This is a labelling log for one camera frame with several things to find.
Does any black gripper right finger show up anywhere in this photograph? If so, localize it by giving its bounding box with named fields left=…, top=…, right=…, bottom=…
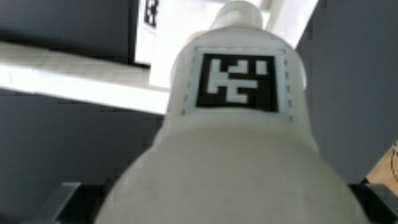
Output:
left=349, top=184, right=398, bottom=224

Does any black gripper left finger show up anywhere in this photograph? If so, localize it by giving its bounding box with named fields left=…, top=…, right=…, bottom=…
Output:
left=24, top=182, right=107, bottom=224

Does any white lamp bulb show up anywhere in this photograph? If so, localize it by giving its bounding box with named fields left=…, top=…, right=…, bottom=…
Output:
left=95, top=1, right=370, bottom=224

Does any white lamp base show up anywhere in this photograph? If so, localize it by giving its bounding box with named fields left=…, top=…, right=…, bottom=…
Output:
left=136, top=0, right=320, bottom=88

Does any white L-shaped fence wall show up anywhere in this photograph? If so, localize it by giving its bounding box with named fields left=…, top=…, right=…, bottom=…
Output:
left=0, top=0, right=322, bottom=116

